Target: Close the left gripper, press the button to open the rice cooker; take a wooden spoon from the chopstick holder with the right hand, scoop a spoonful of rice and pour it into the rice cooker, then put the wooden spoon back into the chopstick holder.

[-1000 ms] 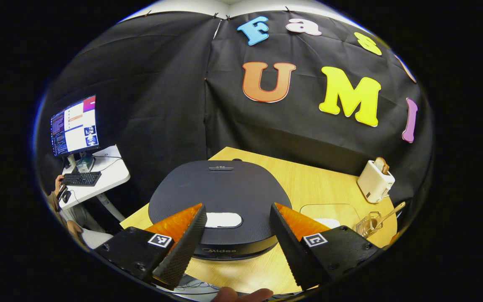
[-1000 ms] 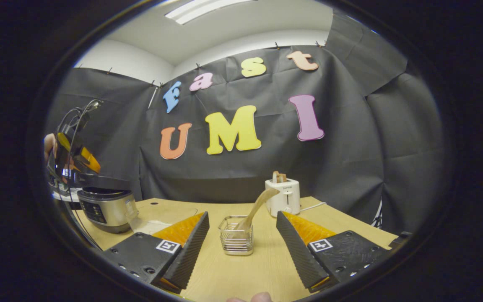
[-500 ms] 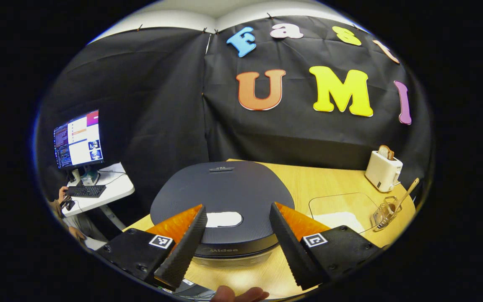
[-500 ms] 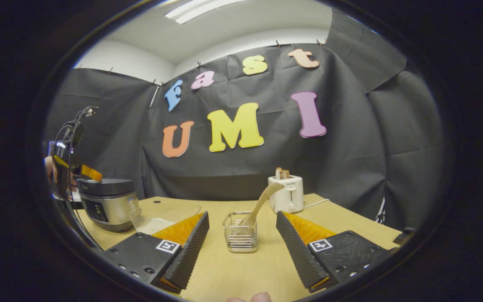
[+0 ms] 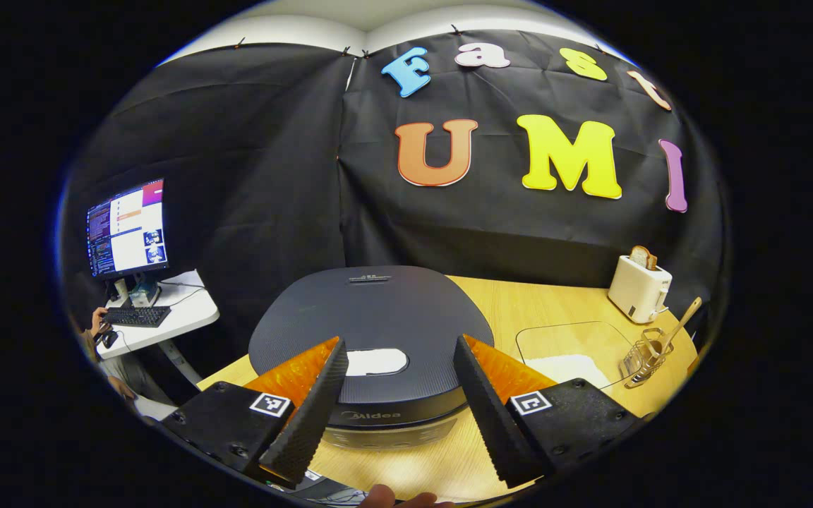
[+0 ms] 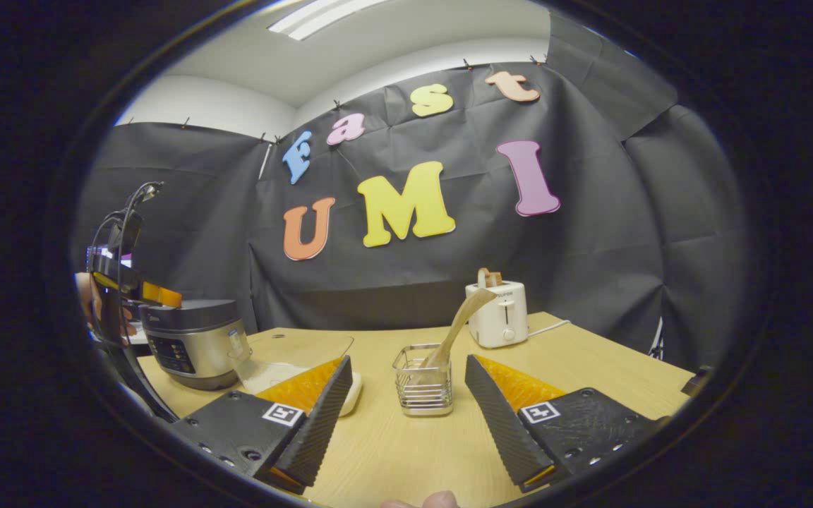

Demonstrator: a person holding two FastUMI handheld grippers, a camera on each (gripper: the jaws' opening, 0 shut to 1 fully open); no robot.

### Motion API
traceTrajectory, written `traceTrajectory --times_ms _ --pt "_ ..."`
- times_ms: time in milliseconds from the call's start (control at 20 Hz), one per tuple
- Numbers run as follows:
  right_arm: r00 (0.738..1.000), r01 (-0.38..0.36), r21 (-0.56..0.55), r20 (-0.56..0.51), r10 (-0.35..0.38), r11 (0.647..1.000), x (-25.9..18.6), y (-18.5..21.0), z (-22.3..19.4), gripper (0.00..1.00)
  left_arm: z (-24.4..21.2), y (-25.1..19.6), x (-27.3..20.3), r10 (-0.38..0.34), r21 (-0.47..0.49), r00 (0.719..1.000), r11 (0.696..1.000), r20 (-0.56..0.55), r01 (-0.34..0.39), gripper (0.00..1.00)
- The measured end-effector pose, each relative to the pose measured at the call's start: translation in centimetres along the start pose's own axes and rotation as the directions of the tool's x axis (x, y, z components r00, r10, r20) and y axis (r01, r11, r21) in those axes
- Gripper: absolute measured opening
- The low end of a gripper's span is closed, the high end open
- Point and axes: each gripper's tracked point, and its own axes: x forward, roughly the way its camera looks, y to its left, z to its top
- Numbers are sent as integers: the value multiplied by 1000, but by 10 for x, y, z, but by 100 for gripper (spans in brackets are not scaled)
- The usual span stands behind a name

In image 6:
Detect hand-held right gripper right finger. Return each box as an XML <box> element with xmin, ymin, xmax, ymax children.
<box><xmin>464</xmin><ymin>354</ymin><xmax>661</xmax><ymax>493</ymax></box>

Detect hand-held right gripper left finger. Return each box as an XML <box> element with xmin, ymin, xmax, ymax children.
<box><xmin>169</xmin><ymin>355</ymin><xmax>353</xmax><ymax>495</ymax></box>

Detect grey rice cooker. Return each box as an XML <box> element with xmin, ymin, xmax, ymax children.
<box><xmin>139</xmin><ymin>298</ymin><xmax>253</xmax><ymax>392</ymax></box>

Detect clear plastic rice container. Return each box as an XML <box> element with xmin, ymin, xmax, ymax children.
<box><xmin>228</xmin><ymin>334</ymin><xmax>364</xmax><ymax>418</ymax></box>

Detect metal wire chopstick holder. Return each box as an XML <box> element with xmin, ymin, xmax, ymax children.
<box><xmin>392</xmin><ymin>343</ymin><xmax>454</xmax><ymax>418</ymax></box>

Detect wooden spoon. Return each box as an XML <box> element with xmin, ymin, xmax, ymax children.
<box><xmin>416</xmin><ymin>287</ymin><xmax>500</xmax><ymax>386</ymax></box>

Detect white toaster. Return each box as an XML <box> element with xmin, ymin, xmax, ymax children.
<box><xmin>465</xmin><ymin>279</ymin><xmax>529</xmax><ymax>350</ymax></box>

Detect black backdrop cloth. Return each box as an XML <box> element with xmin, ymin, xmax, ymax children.
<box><xmin>71</xmin><ymin>11</ymin><xmax>746</xmax><ymax>376</ymax></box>

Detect ceiling light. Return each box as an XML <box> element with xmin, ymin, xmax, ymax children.
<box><xmin>267</xmin><ymin>0</ymin><xmax>390</xmax><ymax>42</ymax></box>

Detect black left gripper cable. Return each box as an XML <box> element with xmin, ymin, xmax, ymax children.
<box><xmin>92</xmin><ymin>183</ymin><xmax>183</xmax><ymax>424</ymax></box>

